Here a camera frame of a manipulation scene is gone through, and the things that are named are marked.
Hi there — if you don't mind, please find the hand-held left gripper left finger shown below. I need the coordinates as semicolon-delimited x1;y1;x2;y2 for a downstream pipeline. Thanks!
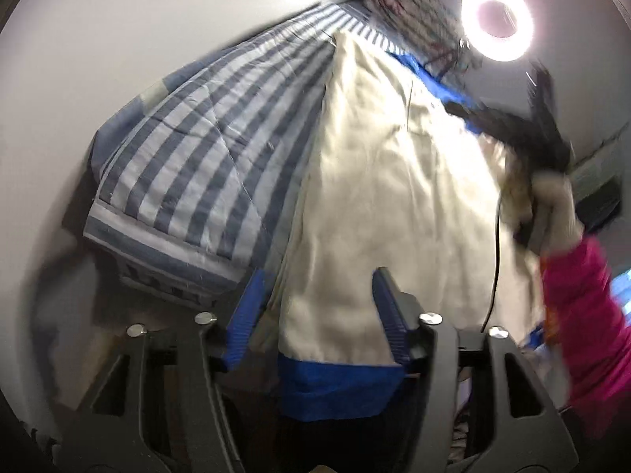
59;268;269;473

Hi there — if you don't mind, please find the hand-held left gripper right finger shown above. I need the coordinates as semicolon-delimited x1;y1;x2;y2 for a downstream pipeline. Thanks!
372;267;580;473

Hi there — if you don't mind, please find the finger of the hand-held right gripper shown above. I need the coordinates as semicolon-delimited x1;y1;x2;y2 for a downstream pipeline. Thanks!
446;101;489;131

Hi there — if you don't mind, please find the beige and blue jacket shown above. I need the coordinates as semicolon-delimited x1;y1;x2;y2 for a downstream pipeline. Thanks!
269;32;548;422

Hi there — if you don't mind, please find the person's right forearm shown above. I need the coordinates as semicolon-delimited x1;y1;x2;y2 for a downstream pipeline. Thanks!
540;236;631;439

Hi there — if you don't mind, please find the person's right hand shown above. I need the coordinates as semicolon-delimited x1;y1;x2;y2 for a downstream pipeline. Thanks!
527;172;585;257

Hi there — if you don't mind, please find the white air conditioner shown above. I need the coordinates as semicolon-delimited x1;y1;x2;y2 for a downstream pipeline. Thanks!
572;143;624;227

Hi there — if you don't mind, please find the patterned pillow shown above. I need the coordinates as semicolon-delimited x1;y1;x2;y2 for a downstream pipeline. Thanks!
365;0;484;74

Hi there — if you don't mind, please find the blue white striped quilt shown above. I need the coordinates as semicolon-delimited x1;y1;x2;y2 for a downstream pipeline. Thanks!
84;2;395;306

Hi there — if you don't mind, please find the window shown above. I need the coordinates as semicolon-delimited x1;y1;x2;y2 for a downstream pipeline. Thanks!
609;271;631;316

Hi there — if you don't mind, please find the ring light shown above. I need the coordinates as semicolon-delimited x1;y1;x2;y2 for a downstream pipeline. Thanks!
461;0;534;62

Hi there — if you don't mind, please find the black cable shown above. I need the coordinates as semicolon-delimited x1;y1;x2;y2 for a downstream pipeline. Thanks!
480;190;504;336

